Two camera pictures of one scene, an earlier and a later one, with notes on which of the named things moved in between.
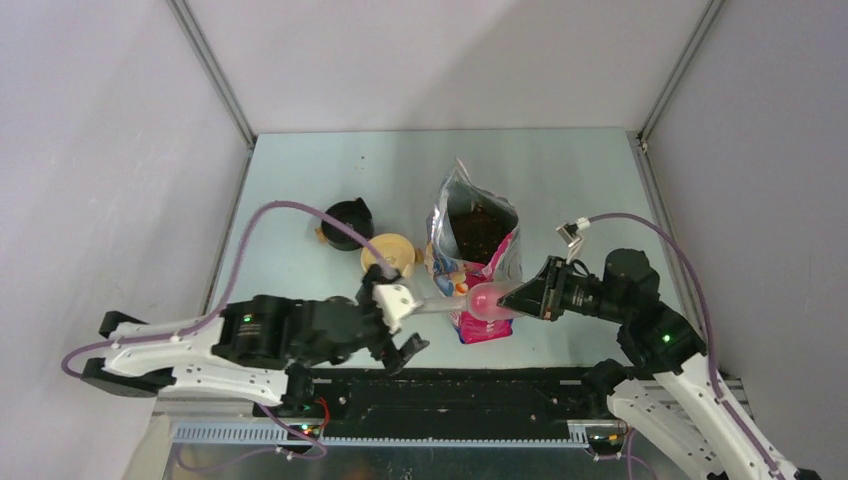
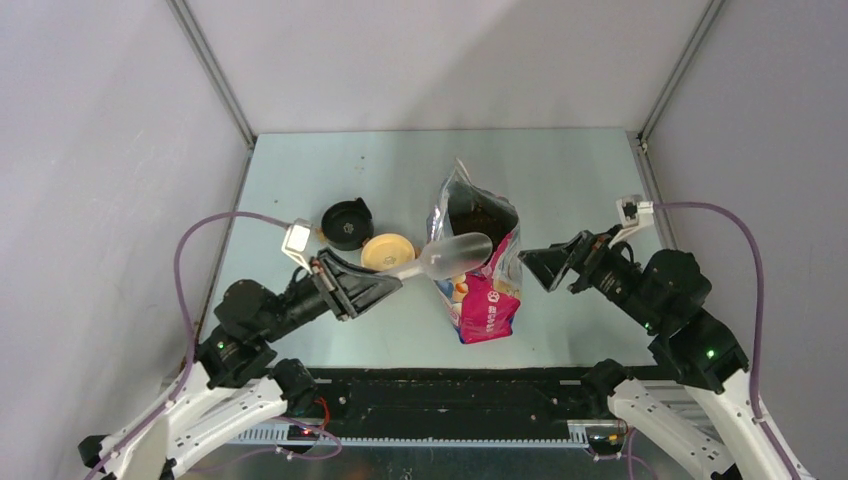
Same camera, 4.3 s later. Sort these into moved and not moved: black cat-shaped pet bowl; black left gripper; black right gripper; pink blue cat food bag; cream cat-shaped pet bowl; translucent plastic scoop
Moved: translucent plastic scoop; black right gripper; black left gripper
Not moved: black cat-shaped pet bowl; cream cat-shaped pet bowl; pink blue cat food bag
